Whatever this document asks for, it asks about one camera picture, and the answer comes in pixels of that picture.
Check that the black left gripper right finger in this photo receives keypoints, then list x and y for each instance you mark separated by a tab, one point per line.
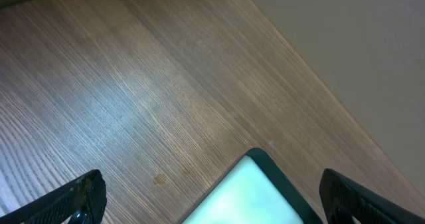
346	201

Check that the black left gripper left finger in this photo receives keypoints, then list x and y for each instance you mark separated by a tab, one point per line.
82	200

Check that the black metal water tray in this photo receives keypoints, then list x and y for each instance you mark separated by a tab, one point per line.
253	190

